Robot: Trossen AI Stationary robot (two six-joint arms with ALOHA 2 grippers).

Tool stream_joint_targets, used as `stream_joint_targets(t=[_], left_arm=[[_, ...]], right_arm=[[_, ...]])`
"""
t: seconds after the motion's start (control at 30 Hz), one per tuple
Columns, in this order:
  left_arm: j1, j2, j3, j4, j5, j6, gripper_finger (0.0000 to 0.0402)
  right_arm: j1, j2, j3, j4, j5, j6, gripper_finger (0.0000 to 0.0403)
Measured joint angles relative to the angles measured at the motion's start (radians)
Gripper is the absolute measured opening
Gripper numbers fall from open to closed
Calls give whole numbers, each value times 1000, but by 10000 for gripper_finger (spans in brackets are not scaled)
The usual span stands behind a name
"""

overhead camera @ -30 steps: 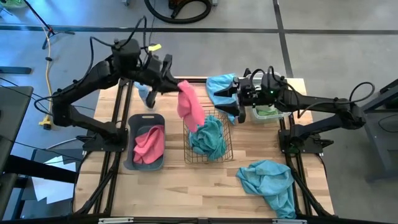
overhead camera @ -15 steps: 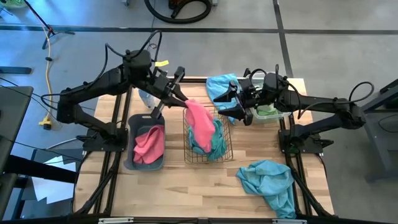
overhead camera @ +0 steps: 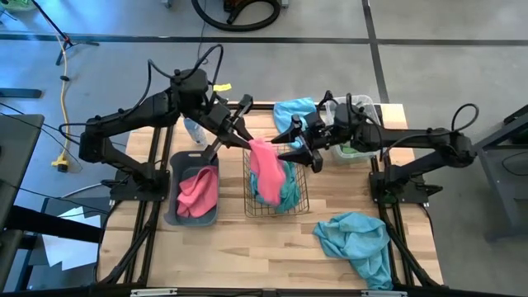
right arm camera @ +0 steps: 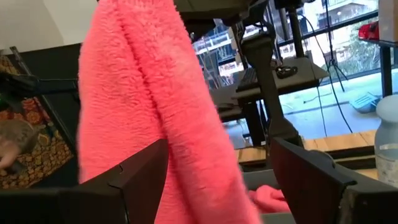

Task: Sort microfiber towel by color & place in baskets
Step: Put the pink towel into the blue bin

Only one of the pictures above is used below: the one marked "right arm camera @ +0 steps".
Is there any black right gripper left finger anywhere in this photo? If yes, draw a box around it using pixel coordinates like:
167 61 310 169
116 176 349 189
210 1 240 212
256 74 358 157
0 138 170 224

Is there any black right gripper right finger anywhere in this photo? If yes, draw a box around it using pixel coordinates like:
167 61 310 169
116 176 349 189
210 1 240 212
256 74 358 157
269 138 398 224

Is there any pink microfiber towel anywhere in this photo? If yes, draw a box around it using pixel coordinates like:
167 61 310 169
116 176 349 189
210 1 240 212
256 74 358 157
76 0 262 224
248 185 290 215

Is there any orange patterned fabric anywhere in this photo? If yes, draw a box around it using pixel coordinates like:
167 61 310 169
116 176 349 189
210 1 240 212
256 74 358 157
0 55 75 190

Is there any blue-grey plastic bin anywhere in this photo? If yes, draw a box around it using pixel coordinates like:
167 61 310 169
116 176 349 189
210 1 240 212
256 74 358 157
242 169 297 224

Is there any pale blue bottle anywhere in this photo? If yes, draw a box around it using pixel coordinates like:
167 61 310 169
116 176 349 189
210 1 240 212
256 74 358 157
374 94 398 189

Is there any person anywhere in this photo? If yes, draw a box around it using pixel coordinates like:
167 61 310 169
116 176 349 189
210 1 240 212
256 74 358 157
0 119 40 175

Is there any light blue floor footrest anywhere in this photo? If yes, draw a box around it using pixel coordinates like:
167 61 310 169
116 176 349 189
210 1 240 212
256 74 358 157
349 91 381 114

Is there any black desk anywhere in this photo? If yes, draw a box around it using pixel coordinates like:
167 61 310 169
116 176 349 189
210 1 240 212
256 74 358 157
211 57 330 147

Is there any black headset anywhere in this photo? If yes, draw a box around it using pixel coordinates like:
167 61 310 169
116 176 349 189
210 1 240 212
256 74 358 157
275 64 299 80

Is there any black high table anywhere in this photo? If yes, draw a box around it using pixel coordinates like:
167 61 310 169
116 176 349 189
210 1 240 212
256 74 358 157
360 37 398 98

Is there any thin black tripod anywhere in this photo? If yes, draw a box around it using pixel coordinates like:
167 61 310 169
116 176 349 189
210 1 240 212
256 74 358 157
322 0 349 93

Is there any red object on shelf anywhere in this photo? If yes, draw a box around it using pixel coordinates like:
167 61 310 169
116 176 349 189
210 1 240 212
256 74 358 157
357 21 381 41

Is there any black aluminium table frame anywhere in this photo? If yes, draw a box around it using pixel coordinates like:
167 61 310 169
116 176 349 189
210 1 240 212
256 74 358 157
234 144 379 172

